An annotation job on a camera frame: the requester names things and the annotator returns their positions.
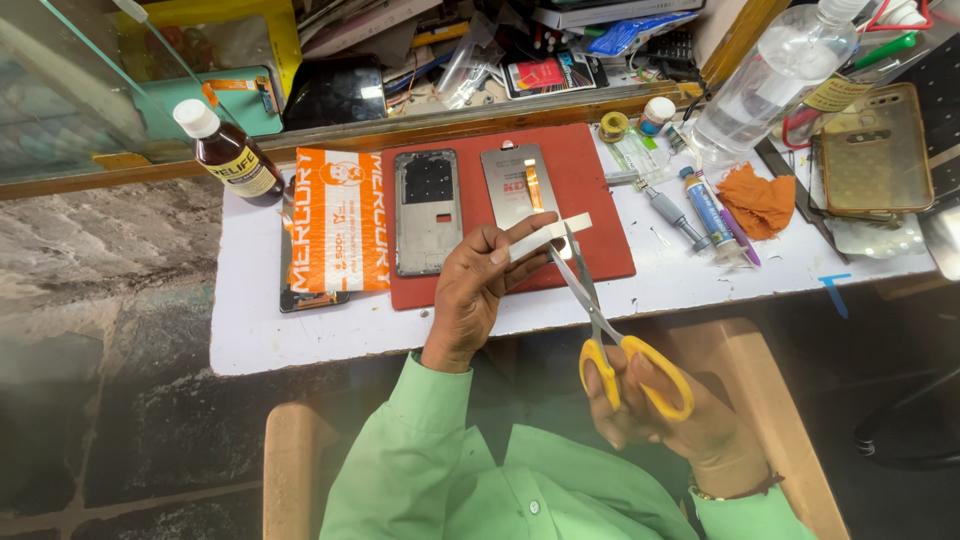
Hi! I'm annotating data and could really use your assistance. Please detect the black phone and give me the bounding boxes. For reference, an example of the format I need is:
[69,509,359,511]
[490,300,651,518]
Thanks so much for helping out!
[282,54,389,132]

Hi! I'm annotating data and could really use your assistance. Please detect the blue glue tube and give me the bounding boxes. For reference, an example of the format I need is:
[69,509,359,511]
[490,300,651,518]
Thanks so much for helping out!
[679,166,749,265]

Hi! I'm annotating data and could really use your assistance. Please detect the teal phone back cover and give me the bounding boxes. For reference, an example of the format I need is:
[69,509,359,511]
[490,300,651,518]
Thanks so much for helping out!
[133,66,285,144]

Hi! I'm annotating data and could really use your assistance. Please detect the phone under packet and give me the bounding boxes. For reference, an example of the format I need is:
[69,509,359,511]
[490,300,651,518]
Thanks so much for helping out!
[279,180,351,314]

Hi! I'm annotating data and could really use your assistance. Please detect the yellow handled scissors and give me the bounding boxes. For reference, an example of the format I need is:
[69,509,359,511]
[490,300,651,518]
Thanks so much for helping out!
[546,223,696,423]

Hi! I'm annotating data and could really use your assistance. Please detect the wooden stool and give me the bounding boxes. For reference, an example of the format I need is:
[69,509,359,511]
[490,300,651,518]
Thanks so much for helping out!
[262,316,852,540]

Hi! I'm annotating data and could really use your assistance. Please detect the clear plastic liquid bottle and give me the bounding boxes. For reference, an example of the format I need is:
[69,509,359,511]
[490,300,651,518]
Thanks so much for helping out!
[688,0,871,169]

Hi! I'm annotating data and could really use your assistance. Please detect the brown glass bottle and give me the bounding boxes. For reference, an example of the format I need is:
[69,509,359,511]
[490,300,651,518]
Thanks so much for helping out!
[172,99,287,208]

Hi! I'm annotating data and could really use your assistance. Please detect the person's right hand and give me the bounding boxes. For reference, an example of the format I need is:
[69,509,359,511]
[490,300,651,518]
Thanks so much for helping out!
[583,346,751,475]

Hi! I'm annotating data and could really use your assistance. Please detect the cluttered glass counter shelf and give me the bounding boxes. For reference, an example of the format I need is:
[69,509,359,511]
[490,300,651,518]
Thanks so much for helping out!
[0,0,789,202]

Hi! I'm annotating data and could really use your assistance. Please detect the purple pen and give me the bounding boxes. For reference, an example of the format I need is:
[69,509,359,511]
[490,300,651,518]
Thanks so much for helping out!
[693,168,762,268]

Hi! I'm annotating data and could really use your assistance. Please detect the red work mat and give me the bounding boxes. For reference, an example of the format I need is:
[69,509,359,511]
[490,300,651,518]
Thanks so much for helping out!
[380,123,637,312]

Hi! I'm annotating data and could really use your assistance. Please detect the orange and white packet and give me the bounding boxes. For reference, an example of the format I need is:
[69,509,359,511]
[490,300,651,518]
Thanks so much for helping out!
[289,147,393,294]

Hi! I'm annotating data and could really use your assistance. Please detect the white tape strip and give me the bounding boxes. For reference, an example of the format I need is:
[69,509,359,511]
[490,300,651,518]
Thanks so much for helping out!
[507,212,594,264]

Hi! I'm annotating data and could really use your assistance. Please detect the grey phone middle frame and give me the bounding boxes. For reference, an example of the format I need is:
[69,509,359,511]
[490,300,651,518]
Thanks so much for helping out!
[394,149,465,278]

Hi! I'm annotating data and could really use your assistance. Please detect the grey syringe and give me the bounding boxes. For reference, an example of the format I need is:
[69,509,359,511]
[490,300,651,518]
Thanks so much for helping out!
[634,177,712,254]

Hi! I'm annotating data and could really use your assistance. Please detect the clear plastic packet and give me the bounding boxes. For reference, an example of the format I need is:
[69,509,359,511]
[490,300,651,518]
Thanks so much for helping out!
[603,127,672,187]

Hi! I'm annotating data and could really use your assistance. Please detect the small white capped jar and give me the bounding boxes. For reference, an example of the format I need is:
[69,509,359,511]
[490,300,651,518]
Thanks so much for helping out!
[639,96,678,138]

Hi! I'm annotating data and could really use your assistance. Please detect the wrist bracelet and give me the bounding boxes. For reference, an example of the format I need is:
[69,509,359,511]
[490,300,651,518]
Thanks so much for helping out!
[688,471,786,502]

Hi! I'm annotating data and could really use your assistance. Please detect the silver phone display panel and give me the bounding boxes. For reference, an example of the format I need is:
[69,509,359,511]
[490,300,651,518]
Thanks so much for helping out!
[480,140,575,262]

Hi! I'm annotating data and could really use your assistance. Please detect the orange cloth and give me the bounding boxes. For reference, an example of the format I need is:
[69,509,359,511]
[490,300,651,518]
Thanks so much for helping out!
[715,161,797,242]

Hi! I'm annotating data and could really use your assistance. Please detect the yellow solder wire spool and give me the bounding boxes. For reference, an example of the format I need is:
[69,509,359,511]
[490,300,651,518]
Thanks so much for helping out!
[597,111,631,144]

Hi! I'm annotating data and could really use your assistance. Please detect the person's left hand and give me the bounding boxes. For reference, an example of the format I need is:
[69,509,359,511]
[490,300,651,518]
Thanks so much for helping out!
[420,211,561,375]

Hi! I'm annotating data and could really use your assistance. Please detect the clear yellowed phone case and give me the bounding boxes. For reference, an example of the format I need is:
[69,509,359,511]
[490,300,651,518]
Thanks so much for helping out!
[817,82,936,216]

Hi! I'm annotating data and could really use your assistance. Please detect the green marker pen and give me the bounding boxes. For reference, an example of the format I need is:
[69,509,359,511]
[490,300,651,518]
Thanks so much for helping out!
[851,31,919,73]

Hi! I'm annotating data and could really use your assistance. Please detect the person's green shirt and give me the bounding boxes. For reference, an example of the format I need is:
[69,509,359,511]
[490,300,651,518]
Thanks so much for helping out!
[320,352,819,540]

